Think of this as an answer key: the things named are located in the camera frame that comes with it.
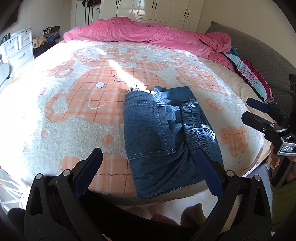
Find blue denim pants lace hem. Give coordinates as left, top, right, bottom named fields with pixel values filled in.
left=123, top=86, right=223, bottom=199

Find beige bed sheet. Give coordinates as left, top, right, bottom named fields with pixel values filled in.
left=198, top=57, right=273, bottom=176

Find grey padded headboard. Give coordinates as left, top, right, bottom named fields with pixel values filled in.
left=207, top=21, right=295, bottom=103

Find pink duvet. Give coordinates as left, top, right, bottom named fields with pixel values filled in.
left=63, top=17, right=234, bottom=71

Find orange white plaid blanket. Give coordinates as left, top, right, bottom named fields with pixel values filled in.
left=1, top=41, right=266, bottom=199

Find white built-in wardrobe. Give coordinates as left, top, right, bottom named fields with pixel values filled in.
left=99, top=0, right=205, bottom=32

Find white curved dresser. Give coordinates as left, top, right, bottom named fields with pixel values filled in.
left=0, top=63, right=11, bottom=86

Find white drawer chest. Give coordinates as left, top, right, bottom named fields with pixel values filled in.
left=1, top=27, right=34, bottom=72

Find pile of folded clothes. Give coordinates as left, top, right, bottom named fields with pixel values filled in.
left=32, top=26, right=61, bottom=58

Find bags hanging on door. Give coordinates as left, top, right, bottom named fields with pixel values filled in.
left=82, top=0, right=101, bottom=8

